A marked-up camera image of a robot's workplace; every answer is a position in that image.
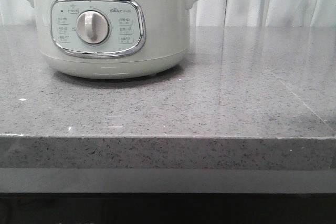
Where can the pale green electric cooking pot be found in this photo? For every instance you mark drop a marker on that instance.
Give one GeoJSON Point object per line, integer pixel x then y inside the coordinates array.
{"type": "Point", "coordinates": [112, 39]}

